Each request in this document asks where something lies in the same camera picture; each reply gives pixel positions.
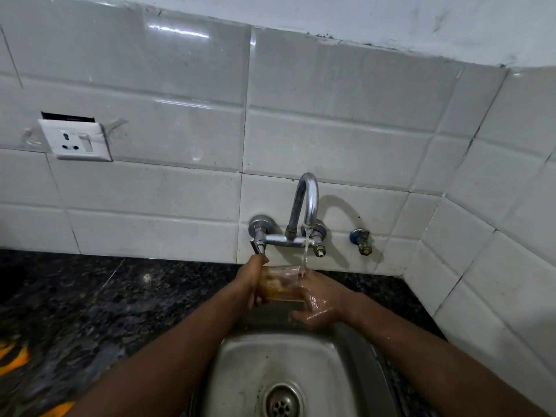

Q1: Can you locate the person's right hand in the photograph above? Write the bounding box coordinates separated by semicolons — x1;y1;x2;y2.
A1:
290;268;358;330

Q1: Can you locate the person's left hand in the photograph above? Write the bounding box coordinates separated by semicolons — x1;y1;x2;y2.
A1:
233;254;270;308

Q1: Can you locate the clear drinking glass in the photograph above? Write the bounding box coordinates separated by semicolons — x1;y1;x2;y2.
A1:
260;265;306;303

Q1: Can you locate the person's right forearm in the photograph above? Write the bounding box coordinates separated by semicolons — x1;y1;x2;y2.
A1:
343;293;549;417

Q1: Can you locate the person's left forearm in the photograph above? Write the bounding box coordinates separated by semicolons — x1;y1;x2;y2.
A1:
65;284;255;417

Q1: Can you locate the small brass angle valve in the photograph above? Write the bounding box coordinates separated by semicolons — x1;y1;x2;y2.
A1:
350;228;373;256

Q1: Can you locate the stainless steel sink basin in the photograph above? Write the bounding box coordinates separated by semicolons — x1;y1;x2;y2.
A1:
188;295;407;417

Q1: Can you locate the round metal sink drain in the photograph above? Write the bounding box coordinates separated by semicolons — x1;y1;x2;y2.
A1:
262;381;306;417

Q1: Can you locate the yellow and black cloth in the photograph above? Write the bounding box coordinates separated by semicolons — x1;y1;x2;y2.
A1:
0;339;75;417

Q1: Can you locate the chrome wall-mounted sink faucet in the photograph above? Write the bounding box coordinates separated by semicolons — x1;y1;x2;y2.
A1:
248;173;328;258

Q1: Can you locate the white wall power socket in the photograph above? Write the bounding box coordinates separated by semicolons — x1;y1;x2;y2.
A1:
38;111;113;162

